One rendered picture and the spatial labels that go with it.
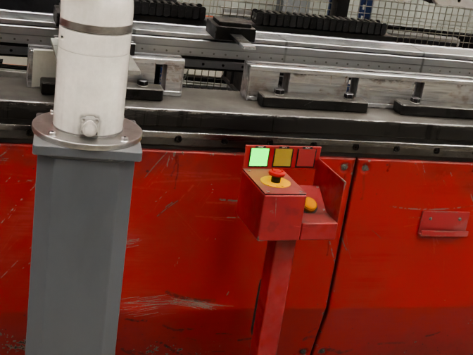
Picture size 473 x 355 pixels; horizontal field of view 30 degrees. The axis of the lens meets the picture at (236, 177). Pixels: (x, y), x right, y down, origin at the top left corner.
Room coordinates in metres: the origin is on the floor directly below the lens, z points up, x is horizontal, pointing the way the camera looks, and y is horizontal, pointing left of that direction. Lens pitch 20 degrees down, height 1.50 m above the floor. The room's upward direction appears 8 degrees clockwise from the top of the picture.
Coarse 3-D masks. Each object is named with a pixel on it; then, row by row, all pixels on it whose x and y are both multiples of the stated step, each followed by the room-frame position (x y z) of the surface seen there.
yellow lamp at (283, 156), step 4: (276, 152) 2.03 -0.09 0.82; (280, 152) 2.03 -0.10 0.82; (284, 152) 2.03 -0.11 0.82; (288, 152) 2.04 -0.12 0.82; (276, 156) 2.03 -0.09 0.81; (280, 156) 2.03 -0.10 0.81; (284, 156) 2.03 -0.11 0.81; (288, 156) 2.04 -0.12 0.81; (276, 160) 2.03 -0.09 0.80; (280, 160) 2.03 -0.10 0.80; (284, 160) 2.04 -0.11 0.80; (288, 160) 2.04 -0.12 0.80; (276, 164) 2.03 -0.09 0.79; (280, 164) 2.03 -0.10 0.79; (284, 164) 2.04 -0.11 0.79; (288, 164) 2.04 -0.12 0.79
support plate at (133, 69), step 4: (52, 40) 2.10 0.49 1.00; (56, 40) 2.10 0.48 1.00; (52, 44) 2.06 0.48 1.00; (56, 44) 2.06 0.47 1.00; (56, 48) 2.02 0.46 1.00; (56, 52) 1.98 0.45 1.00; (56, 56) 1.95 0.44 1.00; (56, 60) 1.94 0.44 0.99; (132, 60) 2.02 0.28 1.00; (132, 64) 1.98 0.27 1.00; (136, 64) 1.98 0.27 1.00; (128, 68) 1.93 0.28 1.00; (132, 68) 1.94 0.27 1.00; (136, 68) 1.94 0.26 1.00; (128, 72) 1.92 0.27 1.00; (132, 72) 1.92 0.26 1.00; (136, 72) 1.92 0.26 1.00; (140, 72) 1.93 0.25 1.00
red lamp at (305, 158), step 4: (300, 152) 2.05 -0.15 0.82; (304, 152) 2.05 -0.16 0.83; (308, 152) 2.06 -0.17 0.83; (312, 152) 2.06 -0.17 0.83; (300, 156) 2.05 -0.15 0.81; (304, 156) 2.05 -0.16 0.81; (308, 156) 2.06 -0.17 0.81; (312, 156) 2.06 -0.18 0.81; (300, 160) 2.05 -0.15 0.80; (304, 160) 2.05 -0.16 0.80; (308, 160) 2.06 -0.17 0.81; (312, 160) 2.06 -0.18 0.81; (296, 164) 2.05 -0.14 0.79; (300, 164) 2.05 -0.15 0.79; (304, 164) 2.06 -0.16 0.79; (308, 164) 2.06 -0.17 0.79; (312, 164) 2.06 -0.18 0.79
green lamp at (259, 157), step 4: (252, 148) 2.00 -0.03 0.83; (252, 152) 2.00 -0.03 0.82; (256, 152) 2.01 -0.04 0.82; (260, 152) 2.01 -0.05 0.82; (264, 152) 2.01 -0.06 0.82; (268, 152) 2.02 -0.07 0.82; (252, 156) 2.00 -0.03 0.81; (256, 156) 2.01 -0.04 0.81; (260, 156) 2.01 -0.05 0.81; (264, 156) 2.01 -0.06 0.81; (252, 160) 2.00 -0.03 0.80; (256, 160) 2.01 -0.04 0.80; (260, 160) 2.01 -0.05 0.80; (264, 160) 2.02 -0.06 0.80; (252, 164) 2.00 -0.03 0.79; (256, 164) 2.01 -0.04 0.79; (260, 164) 2.01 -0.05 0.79; (264, 164) 2.02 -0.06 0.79
